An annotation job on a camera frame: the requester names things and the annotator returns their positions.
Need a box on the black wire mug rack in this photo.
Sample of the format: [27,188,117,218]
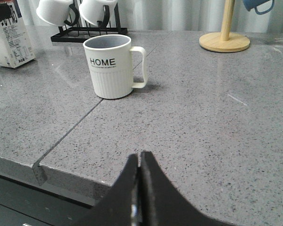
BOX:
[50,0,127,43]

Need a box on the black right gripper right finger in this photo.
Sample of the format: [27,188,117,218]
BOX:
[141,152,234,226]

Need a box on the white ribbed HOME cup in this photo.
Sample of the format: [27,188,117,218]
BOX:
[83,34,148,99]

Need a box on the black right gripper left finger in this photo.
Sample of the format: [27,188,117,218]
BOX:
[73,154,139,226]

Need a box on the wooden mug tree stand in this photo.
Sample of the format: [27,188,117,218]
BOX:
[199,0,250,53]

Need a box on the white mug black handle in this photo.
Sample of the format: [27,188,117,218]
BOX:
[36,0,79,27]
[79,0,117,28]

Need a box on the blue enamel mug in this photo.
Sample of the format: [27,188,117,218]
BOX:
[242,0,275,15]

